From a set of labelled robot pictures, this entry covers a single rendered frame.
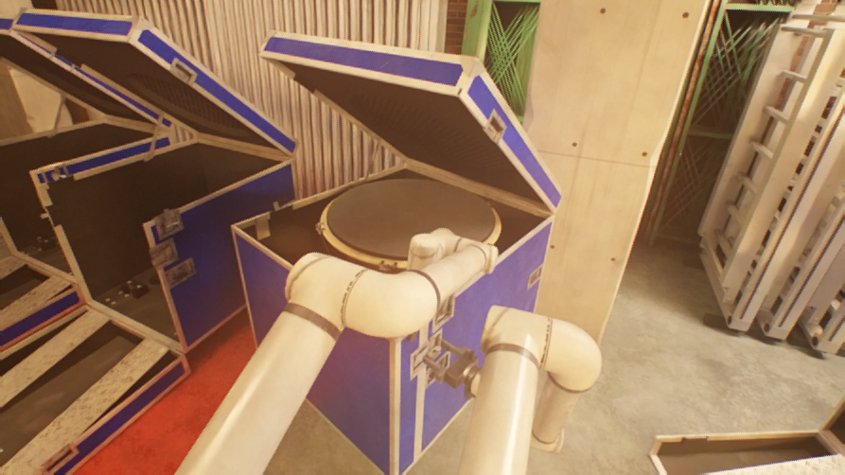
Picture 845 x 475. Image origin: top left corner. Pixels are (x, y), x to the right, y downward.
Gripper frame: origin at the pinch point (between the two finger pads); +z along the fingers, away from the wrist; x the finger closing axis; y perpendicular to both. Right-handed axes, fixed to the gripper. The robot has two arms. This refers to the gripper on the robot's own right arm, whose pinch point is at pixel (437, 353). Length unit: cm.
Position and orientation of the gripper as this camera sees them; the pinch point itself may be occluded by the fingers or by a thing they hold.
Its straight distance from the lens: 155.7
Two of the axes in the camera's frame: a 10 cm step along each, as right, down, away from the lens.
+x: -6.5, 3.3, -6.9
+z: -7.6, -3.2, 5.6
